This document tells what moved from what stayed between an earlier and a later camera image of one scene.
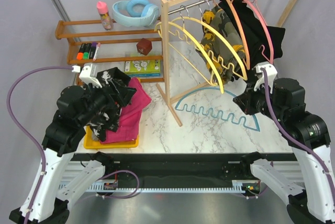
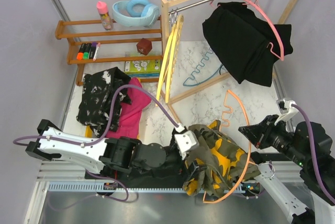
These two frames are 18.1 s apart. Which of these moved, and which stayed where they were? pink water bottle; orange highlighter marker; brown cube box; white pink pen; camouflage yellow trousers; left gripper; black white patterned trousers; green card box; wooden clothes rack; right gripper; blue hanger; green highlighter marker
Moved: camouflage yellow trousers; blue hanger; right gripper; left gripper
Stayed: brown cube box; pink water bottle; green highlighter marker; white pink pen; orange highlighter marker; wooden clothes rack; black white patterned trousers; green card box
